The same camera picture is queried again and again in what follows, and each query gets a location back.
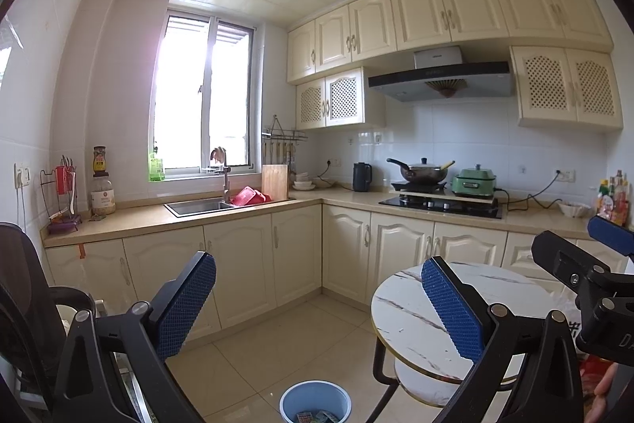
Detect blue trash bin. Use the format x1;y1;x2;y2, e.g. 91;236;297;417
279;381;353;423

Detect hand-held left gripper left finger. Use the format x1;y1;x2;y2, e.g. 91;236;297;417
52;251;218;423

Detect black chair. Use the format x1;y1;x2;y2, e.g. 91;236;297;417
0;222;97;404

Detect green electric cooking pot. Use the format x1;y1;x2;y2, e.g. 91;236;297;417
452;164;498;198

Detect group of sauce bottles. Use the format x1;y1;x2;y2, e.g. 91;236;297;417
596;170;632;228

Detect wooden cutting board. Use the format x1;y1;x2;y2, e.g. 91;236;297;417
261;164;289;202

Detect black induction cooker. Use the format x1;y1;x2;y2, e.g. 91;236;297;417
391;180;449;192

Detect small cream lattice wall cabinet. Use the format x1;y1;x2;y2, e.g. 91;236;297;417
296;66;387;130

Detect person's right hand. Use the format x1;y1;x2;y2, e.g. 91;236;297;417
584;361;622;423

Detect white bowl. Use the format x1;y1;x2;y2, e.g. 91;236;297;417
560;201;592;218

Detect steel sink faucet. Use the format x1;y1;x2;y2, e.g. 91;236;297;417
210;147;233;204

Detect thin wooden board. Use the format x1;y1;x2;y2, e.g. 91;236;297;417
391;189;500;205

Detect brown yellow-label sauce bottle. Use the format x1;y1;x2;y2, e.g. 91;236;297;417
92;146;109;178

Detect steel kitchen sink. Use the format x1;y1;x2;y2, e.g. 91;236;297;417
164;198;236;218

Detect grey range hood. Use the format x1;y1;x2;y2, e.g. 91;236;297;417
367;46;516;103

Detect red plastic basket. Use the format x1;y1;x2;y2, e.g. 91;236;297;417
229;186;273;207

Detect black power cable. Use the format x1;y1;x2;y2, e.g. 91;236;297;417
493;170;563;212

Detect round white marble table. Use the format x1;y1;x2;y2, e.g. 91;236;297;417
370;260;578;409

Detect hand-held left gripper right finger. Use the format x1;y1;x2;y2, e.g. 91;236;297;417
421;256;585;423

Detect wall utensil rack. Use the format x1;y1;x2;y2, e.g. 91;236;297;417
261;116;309;171

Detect black electric kettle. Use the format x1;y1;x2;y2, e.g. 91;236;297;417
353;162;373;193

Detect cream kitchen base cabinets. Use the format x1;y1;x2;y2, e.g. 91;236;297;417
42;190;634;339

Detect wire utensil holder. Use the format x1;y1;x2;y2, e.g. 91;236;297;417
40;154;83;235

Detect black gas hob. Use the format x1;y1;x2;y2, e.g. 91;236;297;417
379;194;503;220

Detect large cream lattice wall cabinet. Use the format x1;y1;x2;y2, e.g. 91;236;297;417
510;45;625;130

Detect kitchen window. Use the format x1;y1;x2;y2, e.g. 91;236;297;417
150;8;258;178

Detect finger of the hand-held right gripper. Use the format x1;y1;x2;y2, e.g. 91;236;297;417
588;215;634;256
531;230;617;302

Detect large glass jar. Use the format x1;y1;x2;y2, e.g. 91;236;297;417
90;175;117;216

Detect black wok with lid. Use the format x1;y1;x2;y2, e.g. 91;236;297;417
386;157;455;185

